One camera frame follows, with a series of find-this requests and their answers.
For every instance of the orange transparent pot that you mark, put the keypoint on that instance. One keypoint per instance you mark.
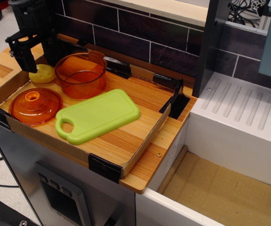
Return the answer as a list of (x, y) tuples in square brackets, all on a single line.
[(81, 75)]

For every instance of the dark grey shelf post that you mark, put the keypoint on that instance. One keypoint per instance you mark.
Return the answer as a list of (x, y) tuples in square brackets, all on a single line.
[(217, 16)]

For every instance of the white toy sink unit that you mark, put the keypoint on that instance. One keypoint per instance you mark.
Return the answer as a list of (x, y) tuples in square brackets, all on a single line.
[(218, 171)]

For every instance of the yellow toy potato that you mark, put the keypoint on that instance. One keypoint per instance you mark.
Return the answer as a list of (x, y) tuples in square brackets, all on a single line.
[(44, 74)]

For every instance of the green plastic cutting board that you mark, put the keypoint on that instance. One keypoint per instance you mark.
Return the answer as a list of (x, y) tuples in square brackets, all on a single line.
[(96, 116)]

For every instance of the silver toy oven front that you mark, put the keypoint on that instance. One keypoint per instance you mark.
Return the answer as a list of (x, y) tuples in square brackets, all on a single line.
[(62, 192)]

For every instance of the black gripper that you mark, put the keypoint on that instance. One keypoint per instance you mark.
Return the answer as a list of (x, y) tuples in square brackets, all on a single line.
[(35, 26)]

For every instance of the orange transparent pot lid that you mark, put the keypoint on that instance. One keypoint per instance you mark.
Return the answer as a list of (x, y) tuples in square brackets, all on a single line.
[(36, 106)]

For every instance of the cardboard fence with black tape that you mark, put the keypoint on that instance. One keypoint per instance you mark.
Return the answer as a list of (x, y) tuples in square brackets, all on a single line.
[(138, 147)]

